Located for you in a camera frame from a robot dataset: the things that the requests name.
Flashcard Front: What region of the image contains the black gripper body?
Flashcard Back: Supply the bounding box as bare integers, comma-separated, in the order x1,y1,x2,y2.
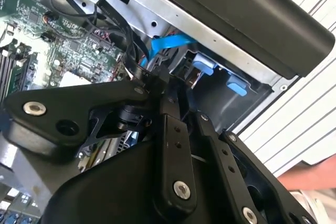
39,139,238,224

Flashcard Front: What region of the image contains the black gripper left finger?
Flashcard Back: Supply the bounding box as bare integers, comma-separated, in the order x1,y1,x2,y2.
2,78,198,208

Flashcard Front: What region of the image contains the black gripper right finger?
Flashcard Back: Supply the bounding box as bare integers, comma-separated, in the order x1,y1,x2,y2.
173,77,317,224

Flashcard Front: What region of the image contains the black disk wire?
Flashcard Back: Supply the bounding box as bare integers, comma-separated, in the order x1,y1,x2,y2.
94,0,171,94

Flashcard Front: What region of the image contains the hard disk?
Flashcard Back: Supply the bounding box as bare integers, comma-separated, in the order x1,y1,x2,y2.
182,50,248,98

